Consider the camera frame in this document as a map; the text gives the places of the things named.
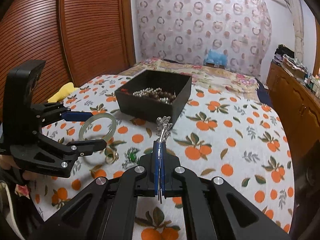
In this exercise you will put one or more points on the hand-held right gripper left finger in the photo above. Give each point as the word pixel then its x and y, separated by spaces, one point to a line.
pixel 150 175

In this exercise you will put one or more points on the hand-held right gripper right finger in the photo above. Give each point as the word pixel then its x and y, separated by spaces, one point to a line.
pixel 172 177

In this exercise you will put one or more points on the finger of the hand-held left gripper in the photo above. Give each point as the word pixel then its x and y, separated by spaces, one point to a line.
pixel 75 116
pixel 85 147

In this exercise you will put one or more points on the pale jade bangle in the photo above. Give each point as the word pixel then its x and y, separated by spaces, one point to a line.
pixel 83 127

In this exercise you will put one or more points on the silver hairpin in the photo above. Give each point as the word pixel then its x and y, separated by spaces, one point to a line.
pixel 163 127

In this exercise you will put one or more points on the black cardboard box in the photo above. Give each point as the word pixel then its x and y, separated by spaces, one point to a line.
pixel 150 110

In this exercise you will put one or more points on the person's left hand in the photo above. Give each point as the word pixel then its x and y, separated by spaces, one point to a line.
pixel 6 162

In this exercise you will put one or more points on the yellow cloth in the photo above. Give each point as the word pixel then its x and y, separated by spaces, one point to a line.
pixel 63 92

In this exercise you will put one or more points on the orange fruit print cloth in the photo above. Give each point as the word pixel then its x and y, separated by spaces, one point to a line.
pixel 225 155

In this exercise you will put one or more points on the brown louvred wooden wardrobe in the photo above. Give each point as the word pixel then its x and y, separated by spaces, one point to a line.
pixel 62 37

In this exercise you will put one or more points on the floral blanket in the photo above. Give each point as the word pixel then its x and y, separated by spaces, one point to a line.
pixel 212 76

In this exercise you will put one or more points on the small brown cardboard box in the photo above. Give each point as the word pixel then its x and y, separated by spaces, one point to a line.
pixel 214 65

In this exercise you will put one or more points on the blue plastic bag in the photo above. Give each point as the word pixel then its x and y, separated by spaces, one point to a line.
pixel 215 56

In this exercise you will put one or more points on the wooden sideboard cabinet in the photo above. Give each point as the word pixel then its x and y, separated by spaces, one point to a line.
pixel 292 105

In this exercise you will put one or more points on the circle pattern sheer curtain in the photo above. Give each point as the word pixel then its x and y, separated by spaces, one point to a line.
pixel 200 22

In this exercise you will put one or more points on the tray of folded cloths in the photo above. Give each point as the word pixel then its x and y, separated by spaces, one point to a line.
pixel 296 65

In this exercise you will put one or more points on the stack of dark clothes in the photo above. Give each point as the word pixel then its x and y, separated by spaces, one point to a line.
pixel 283 52

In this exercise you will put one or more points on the group of cosmetic bottles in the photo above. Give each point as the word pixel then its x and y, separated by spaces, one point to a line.
pixel 312 82

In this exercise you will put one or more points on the beige window drape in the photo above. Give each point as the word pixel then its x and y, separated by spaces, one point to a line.
pixel 296 17

